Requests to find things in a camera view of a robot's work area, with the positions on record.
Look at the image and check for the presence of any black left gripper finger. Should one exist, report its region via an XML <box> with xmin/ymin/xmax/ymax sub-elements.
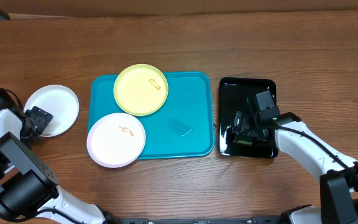
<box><xmin>31</xmin><ymin>106</ymin><xmax>53</xmax><ymax>122</ymax></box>
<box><xmin>35</xmin><ymin>119</ymin><xmax>50</xmax><ymax>136</ymax></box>

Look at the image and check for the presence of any green yellow sponge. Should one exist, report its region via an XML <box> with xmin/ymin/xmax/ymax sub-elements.
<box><xmin>234</xmin><ymin>138</ymin><xmax>253</xmax><ymax>146</ymax></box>

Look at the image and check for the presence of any white plate with pink rim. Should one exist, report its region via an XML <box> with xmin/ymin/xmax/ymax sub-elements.
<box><xmin>86</xmin><ymin>113</ymin><xmax>146</xmax><ymax>168</ymax></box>

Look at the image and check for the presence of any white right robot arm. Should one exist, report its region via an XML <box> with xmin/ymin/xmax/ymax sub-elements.
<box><xmin>233</xmin><ymin>109</ymin><xmax>358</xmax><ymax>223</ymax></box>

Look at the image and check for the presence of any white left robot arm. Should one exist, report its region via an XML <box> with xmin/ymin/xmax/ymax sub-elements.
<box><xmin>0</xmin><ymin>106</ymin><xmax>115</xmax><ymax>224</ymax></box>

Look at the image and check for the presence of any black water tray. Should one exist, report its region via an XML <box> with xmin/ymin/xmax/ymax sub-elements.
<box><xmin>218</xmin><ymin>77</ymin><xmax>278</xmax><ymax>159</ymax></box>

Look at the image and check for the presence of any blue plastic tray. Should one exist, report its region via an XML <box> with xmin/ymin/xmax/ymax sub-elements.
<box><xmin>87</xmin><ymin>71</ymin><xmax>216</xmax><ymax>160</ymax></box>

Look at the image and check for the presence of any yellow-green plate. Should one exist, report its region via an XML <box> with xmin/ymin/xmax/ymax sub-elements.
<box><xmin>113</xmin><ymin>64</ymin><xmax>169</xmax><ymax>116</ymax></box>

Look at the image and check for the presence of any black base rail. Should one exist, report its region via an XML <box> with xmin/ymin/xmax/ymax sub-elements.
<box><xmin>103</xmin><ymin>210</ymin><xmax>290</xmax><ymax>224</ymax></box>

